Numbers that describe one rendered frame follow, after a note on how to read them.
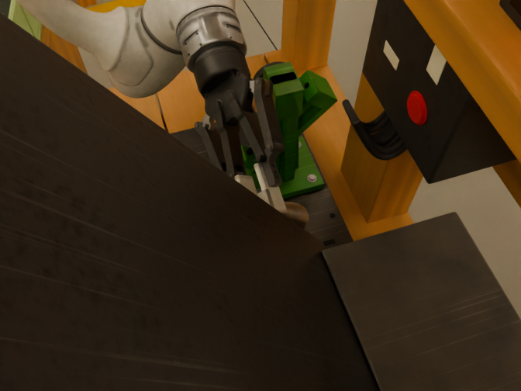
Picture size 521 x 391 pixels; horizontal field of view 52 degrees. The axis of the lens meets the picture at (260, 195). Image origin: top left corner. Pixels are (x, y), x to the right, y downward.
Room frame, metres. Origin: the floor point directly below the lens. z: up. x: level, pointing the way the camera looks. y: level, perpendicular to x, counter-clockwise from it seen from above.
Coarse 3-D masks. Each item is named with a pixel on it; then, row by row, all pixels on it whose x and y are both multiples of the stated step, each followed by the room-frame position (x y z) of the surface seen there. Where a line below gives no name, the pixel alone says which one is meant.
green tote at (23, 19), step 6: (12, 0) 1.10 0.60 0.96; (12, 6) 1.07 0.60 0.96; (18, 6) 1.09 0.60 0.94; (12, 12) 1.05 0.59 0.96; (18, 12) 1.09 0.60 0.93; (24, 12) 1.12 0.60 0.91; (12, 18) 1.03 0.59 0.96; (18, 18) 1.07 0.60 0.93; (24, 18) 1.11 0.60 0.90; (30, 18) 1.15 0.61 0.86; (18, 24) 1.05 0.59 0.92; (24, 24) 1.09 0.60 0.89; (30, 24) 1.13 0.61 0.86; (36, 24) 1.17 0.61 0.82; (30, 30) 1.11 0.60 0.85; (36, 30) 1.15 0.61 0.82; (36, 36) 1.13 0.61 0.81
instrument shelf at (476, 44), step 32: (416, 0) 0.37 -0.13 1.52; (448, 0) 0.34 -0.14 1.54; (480, 0) 0.34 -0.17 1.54; (448, 32) 0.33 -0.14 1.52; (480, 32) 0.31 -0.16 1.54; (512, 32) 0.31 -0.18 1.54; (480, 64) 0.28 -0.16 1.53; (512, 64) 0.27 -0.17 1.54; (480, 96) 0.27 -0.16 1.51; (512, 96) 0.25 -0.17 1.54; (512, 128) 0.24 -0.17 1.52
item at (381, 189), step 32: (288, 0) 0.98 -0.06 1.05; (320, 0) 0.95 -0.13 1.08; (288, 32) 0.97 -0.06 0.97; (320, 32) 0.95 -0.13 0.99; (320, 64) 0.95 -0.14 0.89; (352, 128) 0.64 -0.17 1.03; (352, 160) 0.61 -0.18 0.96; (384, 160) 0.53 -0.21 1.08; (352, 192) 0.59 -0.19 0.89; (384, 192) 0.52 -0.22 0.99
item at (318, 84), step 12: (312, 72) 0.67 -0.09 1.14; (312, 84) 0.64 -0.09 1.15; (324, 84) 0.66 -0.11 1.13; (312, 96) 0.62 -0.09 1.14; (324, 96) 0.62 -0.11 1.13; (312, 108) 0.63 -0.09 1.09; (324, 108) 0.62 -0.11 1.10; (300, 120) 0.62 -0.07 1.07; (312, 120) 0.62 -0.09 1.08; (300, 132) 0.61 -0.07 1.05; (252, 156) 0.60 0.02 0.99; (252, 168) 0.59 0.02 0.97
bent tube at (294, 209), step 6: (264, 192) 0.35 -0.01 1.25; (264, 198) 0.35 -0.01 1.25; (270, 198) 0.35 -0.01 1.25; (270, 204) 0.34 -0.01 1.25; (288, 204) 0.37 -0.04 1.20; (294, 204) 0.37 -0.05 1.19; (288, 210) 0.35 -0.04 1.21; (294, 210) 0.36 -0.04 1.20; (300, 210) 0.37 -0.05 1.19; (306, 210) 0.38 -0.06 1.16; (288, 216) 0.35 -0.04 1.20; (294, 216) 0.35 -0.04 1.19; (300, 216) 0.36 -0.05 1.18; (306, 216) 0.37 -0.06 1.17; (300, 222) 0.36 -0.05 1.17; (306, 222) 0.37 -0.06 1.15
